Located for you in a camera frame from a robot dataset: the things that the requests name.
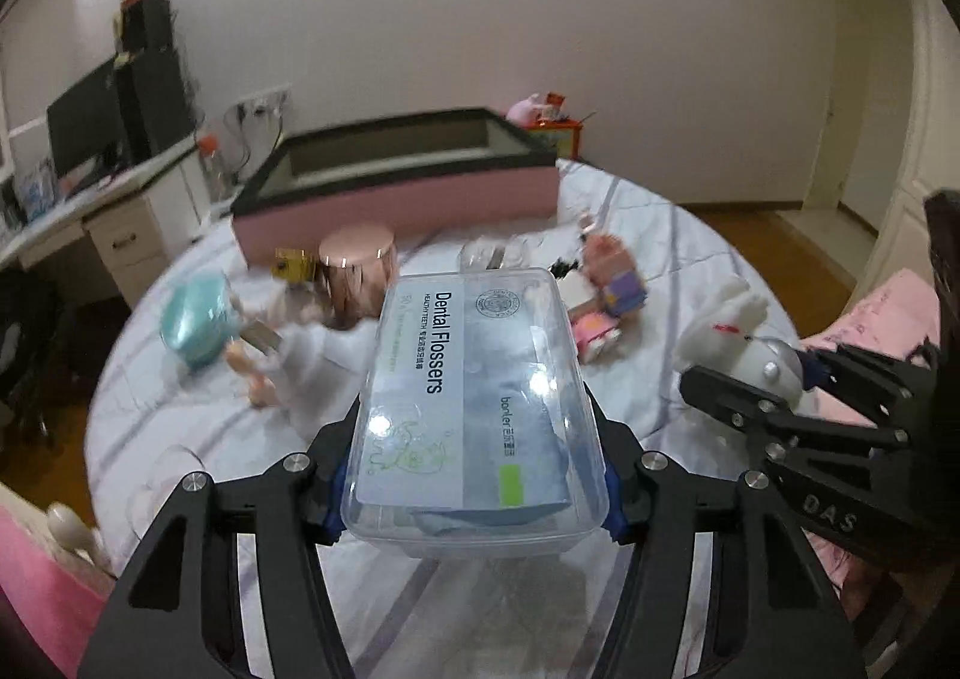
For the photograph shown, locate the black computer monitor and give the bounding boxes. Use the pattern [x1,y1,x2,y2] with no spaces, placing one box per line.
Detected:
[46,59,128,181]

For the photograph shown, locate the rose gold lidded jar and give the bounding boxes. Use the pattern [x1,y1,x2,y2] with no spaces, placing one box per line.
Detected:
[319,225,398,331]

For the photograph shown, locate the white door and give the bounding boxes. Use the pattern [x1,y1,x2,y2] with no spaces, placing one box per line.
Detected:
[806,11,925,215]

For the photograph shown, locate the black chair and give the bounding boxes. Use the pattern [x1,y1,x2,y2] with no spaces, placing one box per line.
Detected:
[0,270,83,440]

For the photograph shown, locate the clear plastic flosser box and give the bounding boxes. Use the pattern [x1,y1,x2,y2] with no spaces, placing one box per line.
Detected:
[341,268,610,560]

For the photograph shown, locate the bottle with orange cap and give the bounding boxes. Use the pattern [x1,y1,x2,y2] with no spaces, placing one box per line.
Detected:
[196,134,235,201]

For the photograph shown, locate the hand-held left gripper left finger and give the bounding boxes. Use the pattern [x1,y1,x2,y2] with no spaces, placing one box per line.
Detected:
[75,397,365,679]

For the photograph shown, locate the pink pillow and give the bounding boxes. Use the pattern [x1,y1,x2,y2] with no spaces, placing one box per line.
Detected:
[802,270,946,620]

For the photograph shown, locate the white striped quilt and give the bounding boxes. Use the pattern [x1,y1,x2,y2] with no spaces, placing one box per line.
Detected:
[86,157,800,679]

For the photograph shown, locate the white drawer cabinet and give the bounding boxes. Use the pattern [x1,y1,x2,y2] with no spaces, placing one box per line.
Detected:
[82,161,209,309]

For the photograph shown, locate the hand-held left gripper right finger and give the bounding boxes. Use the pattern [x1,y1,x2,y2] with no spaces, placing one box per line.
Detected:
[581,386,887,679]

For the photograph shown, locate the baby doll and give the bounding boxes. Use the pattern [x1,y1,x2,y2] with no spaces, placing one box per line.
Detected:
[225,315,376,425]

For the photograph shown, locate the pink white block toy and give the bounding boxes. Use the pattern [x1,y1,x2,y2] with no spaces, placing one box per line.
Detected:
[562,271,623,361]

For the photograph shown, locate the black speaker tower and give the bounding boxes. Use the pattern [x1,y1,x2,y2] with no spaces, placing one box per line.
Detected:
[112,41,197,162]

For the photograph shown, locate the pink storage box black rim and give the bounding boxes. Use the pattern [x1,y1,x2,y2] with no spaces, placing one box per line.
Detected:
[231,109,560,267]

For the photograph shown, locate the small yellow item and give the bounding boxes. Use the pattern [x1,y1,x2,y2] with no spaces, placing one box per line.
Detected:
[271,247,320,286]

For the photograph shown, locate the white plush toy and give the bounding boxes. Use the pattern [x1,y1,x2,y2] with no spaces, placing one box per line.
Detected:
[671,274,807,425]

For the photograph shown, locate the white desk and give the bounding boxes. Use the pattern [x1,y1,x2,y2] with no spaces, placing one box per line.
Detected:
[0,139,203,275]

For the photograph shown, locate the teal round case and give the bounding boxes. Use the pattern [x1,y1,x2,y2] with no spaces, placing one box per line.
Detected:
[159,272,241,372]

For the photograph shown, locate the orange crate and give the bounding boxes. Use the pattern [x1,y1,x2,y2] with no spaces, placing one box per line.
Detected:
[525,116,587,161]

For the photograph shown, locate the pink plush pig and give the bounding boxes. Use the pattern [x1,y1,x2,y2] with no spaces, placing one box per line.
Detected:
[506,94,548,126]

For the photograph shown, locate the pink block figure toy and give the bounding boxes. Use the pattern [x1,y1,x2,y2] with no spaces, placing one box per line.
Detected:
[579,215,650,314]

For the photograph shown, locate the clear plastic cup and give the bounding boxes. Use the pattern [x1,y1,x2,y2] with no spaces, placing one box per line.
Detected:
[457,234,548,275]

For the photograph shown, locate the white wall power strip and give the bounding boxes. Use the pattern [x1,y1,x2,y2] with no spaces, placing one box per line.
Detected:
[236,89,293,119]

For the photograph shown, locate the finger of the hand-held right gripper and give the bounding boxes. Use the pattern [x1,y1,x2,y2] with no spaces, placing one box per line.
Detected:
[679,362,910,471]
[797,343,940,431]

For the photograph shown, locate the pink cloth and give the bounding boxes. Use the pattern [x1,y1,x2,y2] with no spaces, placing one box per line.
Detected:
[0,495,113,679]

